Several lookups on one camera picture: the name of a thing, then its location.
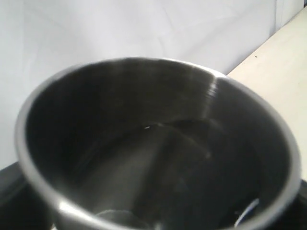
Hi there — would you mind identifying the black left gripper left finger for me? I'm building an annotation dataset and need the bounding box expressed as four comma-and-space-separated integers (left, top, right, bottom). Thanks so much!
0, 163, 52, 230

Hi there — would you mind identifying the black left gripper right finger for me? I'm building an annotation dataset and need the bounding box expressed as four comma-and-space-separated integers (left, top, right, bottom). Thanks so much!
247, 178, 307, 230

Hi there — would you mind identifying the stainless steel cup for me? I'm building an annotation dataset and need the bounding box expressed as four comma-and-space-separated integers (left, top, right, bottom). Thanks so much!
15, 57, 301, 230

